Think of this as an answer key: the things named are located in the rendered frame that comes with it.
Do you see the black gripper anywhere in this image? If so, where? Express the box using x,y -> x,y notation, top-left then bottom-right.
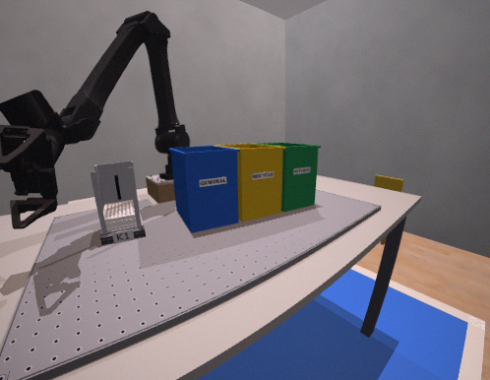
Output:
0,125 -> 59,229

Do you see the blue general waste bin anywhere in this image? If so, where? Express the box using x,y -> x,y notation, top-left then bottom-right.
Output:
169,146 -> 240,233

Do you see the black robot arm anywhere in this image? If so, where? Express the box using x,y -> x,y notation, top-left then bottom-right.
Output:
0,11 -> 190,157

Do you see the green open-top bin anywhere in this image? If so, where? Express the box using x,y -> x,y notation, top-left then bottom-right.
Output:
258,143 -> 321,212

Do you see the white well plate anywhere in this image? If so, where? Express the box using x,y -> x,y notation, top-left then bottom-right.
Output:
103,200 -> 136,225
106,221 -> 137,231

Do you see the yellow open bin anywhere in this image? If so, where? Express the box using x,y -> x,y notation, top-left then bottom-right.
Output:
218,144 -> 285,222

